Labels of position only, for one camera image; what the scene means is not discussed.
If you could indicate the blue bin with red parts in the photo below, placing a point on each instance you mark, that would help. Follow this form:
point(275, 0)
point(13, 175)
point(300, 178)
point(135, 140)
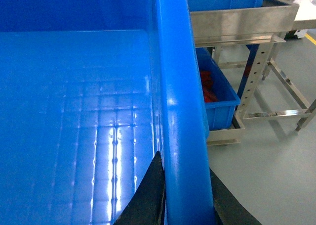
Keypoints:
point(219, 96)

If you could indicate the steel roller shelf rack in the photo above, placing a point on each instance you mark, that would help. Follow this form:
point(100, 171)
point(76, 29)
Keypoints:
point(260, 28)

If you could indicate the large blue plastic crate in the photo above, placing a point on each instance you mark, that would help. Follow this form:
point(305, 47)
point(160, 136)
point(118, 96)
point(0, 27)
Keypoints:
point(90, 92)

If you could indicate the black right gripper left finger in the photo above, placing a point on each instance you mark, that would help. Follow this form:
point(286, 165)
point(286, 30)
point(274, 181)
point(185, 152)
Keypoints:
point(145, 197)

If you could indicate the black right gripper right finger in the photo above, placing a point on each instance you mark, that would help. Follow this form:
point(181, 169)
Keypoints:
point(228, 210)

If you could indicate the steel frame table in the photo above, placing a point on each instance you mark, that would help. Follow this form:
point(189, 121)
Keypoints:
point(305, 113)

